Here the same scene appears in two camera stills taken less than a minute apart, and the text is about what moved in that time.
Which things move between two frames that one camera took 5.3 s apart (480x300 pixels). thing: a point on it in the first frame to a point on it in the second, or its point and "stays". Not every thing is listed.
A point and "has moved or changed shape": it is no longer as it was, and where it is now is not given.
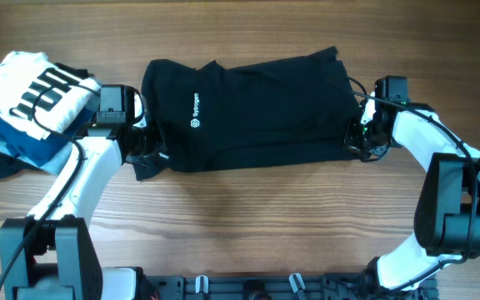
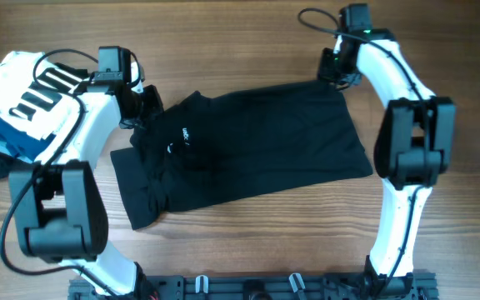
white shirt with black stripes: [31, 91] stays
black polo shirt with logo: [218, 117] has moved or changed shape
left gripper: [156, 145] to [155, 105]
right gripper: [351, 143] to [323, 75]
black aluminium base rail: [277, 287] stays
